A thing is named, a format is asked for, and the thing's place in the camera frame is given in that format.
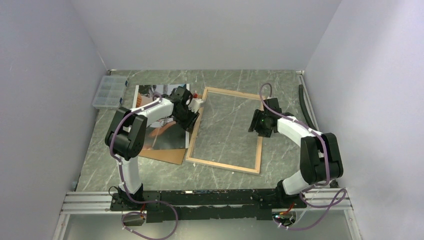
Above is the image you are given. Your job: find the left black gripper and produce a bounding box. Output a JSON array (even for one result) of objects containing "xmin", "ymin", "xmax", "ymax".
[{"xmin": 173, "ymin": 105, "xmax": 200, "ymax": 134}]

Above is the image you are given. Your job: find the wooden picture frame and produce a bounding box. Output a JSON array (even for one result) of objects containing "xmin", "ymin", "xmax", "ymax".
[{"xmin": 185, "ymin": 86, "xmax": 263, "ymax": 175}]

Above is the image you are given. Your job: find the printed photo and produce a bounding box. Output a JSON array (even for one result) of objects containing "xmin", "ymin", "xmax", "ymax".
[{"xmin": 132, "ymin": 84, "xmax": 190, "ymax": 151}]

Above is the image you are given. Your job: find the clear glass pane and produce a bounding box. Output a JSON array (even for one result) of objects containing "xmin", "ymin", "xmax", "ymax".
[{"xmin": 191, "ymin": 93, "xmax": 262, "ymax": 169}]

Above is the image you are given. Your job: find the brown backing board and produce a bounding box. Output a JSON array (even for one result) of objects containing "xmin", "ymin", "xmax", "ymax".
[{"xmin": 139, "ymin": 148, "xmax": 186, "ymax": 165}]

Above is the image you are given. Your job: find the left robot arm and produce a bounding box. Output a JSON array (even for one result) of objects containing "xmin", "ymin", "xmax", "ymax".
[{"xmin": 104, "ymin": 86, "xmax": 204, "ymax": 210}]

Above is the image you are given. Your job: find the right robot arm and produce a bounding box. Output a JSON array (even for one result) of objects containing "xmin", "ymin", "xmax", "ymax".
[{"xmin": 248, "ymin": 98, "xmax": 344, "ymax": 208}]

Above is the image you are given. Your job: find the clear plastic organizer box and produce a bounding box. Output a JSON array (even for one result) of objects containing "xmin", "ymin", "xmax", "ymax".
[{"xmin": 92, "ymin": 75, "xmax": 128, "ymax": 109}]

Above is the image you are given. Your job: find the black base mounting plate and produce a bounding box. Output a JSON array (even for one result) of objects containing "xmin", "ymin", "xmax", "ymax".
[{"xmin": 109, "ymin": 188, "xmax": 306, "ymax": 223}]

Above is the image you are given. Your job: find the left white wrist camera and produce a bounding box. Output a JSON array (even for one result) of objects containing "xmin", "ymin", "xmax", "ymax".
[{"xmin": 188, "ymin": 93, "xmax": 204, "ymax": 113}]

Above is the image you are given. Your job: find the black corrugated hose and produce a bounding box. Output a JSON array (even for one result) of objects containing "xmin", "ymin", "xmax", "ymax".
[{"xmin": 298, "ymin": 84, "xmax": 318, "ymax": 131}]

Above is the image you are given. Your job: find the aluminium rail frame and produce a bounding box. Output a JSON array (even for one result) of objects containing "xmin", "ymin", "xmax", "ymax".
[{"xmin": 53, "ymin": 188, "xmax": 362, "ymax": 240}]

